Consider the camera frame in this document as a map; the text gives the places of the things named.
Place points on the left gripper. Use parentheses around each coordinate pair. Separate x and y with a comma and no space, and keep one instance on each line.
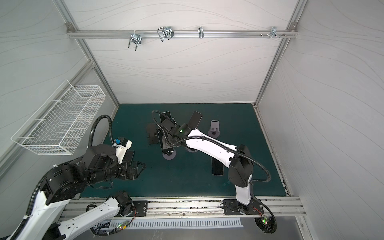
(127,175)

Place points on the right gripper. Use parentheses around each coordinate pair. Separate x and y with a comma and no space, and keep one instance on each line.
(167,125)

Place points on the black folding phone stand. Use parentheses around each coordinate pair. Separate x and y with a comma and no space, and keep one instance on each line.
(152,133)

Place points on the purple round stand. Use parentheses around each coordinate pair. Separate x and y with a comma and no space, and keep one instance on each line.
(214,130)
(170,155)

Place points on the purple phone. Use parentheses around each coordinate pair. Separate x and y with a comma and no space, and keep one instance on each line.
(195,120)
(217,167)

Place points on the teal edged phone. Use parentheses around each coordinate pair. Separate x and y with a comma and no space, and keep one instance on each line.
(128,157)

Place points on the white edged phone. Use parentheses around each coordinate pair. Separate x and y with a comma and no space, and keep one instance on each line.
(164,147)

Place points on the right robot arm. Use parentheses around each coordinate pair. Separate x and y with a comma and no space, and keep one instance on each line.
(243,170)

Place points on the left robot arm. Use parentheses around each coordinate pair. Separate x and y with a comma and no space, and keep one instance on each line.
(63,182)

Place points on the black back-left phone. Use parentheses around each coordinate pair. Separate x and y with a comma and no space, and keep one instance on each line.
(165,115)

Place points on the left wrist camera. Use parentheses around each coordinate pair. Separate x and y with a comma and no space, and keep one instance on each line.
(122,145)

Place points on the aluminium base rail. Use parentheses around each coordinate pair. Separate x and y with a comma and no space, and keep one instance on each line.
(191,207)

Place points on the white wire basket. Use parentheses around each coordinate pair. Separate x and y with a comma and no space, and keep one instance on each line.
(57,127)

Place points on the aluminium cross rail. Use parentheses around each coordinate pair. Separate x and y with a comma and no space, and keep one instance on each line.
(186,34)

